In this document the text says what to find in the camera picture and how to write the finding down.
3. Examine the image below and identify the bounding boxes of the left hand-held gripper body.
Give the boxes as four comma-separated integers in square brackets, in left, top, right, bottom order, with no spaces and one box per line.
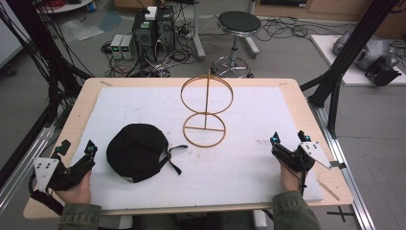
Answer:
[28,152,97,194]

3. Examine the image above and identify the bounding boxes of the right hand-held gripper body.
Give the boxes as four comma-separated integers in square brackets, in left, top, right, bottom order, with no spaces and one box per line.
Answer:
[271,141,333,173]

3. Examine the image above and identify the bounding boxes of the black cap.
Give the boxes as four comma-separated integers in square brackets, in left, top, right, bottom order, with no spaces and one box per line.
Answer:
[105,123,190,184]

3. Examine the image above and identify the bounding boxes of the orange wire hat stand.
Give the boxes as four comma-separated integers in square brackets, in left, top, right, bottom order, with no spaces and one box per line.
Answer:
[180,67,235,149]

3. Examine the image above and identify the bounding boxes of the person's right hand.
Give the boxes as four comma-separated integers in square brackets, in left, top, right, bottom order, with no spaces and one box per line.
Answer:
[280,160,308,194]

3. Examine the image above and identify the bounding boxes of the person's left hand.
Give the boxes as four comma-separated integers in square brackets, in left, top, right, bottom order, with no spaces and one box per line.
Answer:
[55,170,94,205]

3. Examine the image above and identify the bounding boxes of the white table mat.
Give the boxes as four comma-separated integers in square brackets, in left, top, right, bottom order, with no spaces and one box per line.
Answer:
[70,85,325,211]

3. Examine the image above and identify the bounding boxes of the white platform board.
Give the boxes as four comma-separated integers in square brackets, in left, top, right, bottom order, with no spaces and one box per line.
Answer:
[310,34,406,87]

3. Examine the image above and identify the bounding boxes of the black device on platform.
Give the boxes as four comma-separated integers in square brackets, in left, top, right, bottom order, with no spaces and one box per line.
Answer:
[364,57,403,87]

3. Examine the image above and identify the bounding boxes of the grey power supply unit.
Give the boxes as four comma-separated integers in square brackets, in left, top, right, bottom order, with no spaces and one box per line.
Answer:
[120,34,135,61]
[109,34,124,60]

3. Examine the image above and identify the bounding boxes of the grey robot housing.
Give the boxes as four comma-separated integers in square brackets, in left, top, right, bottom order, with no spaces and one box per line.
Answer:
[332,29,400,72]

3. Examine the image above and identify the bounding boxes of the clear plastic sheet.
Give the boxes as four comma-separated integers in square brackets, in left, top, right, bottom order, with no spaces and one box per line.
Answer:
[59,18,105,43]

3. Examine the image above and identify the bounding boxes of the black round stool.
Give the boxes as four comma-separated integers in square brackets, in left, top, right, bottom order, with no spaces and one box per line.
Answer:
[212,11,263,80]

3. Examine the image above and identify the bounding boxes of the black computer tower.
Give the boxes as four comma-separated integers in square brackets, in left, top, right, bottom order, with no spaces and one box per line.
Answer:
[154,5,177,55]
[131,11,158,64]

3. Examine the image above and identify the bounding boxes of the white table leg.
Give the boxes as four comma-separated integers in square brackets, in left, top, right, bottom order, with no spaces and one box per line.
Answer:
[191,0,207,62]

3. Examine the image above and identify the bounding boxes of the white box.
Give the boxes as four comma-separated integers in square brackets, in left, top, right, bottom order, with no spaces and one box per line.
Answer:
[145,6,158,21]

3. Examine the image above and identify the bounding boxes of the aluminium rail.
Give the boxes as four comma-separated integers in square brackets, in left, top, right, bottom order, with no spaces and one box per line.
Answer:
[0,125,57,214]
[306,98,377,230]

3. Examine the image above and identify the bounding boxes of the black gripper strap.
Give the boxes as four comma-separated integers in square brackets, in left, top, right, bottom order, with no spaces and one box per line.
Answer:
[28,178,65,217]

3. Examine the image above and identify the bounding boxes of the black metal frame stand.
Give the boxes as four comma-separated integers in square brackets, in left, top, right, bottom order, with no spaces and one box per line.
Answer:
[0,0,94,190]
[299,0,400,139]

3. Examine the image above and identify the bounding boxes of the black floor cables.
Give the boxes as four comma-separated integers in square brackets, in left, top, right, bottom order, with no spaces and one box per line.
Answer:
[255,16,322,43]

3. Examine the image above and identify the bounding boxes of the tangle of computer cables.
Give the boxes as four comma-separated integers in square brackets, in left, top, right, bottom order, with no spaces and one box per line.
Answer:
[101,40,199,79]

